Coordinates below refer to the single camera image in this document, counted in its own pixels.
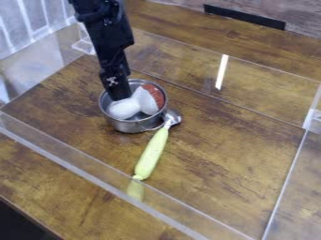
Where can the red white plush mushroom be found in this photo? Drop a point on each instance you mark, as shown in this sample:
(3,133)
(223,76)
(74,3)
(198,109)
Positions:
(147,101)

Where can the silver metal pot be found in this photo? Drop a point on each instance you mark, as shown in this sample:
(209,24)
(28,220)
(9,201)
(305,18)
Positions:
(141,122)

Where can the clear acrylic front barrier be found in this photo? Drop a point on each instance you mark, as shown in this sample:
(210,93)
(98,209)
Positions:
(158,204)

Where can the black bar on table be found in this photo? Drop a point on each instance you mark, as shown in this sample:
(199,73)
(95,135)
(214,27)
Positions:
(245,17)

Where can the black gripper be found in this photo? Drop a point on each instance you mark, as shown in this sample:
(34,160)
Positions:
(106,21)

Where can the clear acrylic triangular stand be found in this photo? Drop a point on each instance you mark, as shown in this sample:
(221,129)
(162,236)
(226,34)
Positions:
(83,44)

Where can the spoon with yellow-green handle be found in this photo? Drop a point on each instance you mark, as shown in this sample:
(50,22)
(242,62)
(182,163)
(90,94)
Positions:
(153,152)

